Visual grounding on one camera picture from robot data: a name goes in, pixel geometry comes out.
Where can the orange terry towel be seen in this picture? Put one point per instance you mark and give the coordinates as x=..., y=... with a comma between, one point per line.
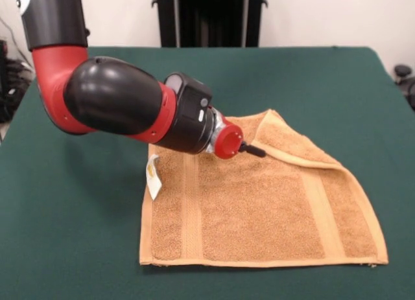
x=259, y=209

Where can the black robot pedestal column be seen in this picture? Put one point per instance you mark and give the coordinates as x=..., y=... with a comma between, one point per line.
x=210, y=15

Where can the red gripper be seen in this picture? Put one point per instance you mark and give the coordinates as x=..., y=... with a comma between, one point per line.
x=228, y=141

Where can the dark green table cloth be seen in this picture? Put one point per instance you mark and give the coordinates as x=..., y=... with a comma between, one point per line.
x=81, y=215

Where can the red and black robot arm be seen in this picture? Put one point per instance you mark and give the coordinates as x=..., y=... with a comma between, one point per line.
x=113, y=99

